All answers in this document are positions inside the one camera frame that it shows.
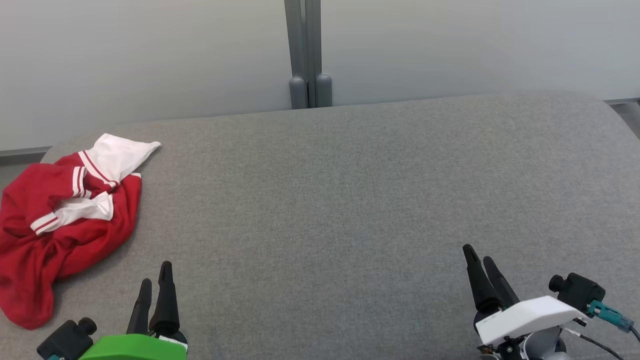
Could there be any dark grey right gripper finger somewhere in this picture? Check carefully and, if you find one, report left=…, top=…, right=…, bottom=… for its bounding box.
left=462, top=244, right=503, bottom=316
left=482, top=256, right=521, bottom=308

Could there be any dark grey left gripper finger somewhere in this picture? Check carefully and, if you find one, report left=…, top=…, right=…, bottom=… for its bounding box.
left=148, top=260, right=182, bottom=338
left=126, top=278, right=153, bottom=336

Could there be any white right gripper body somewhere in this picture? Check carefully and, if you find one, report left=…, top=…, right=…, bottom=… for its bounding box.
left=474, top=296, right=591, bottom=360

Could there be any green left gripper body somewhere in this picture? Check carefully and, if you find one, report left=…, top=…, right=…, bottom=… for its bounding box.
left=79, top=334, right=188, bottom=360

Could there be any red garment with white band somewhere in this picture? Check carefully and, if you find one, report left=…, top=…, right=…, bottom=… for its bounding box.
left=0, top=235, right=68, bottom=331

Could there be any red jersey with white sleeves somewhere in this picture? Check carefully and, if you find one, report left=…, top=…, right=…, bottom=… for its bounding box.
left=0, top=133, right=162, bottom=281

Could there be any thin black cable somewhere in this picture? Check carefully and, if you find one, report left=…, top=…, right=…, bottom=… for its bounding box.
left=560, top=324, right=626, bottom=360

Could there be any cable with teal connector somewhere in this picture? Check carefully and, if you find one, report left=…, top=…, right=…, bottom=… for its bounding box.
left=587, top=300, right=640, bottom=343

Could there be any grey partition post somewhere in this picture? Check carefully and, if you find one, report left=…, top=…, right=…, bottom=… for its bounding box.
left=305, top=0, right=333, bottom=108
left=284, top=0, right=307, bottom=110

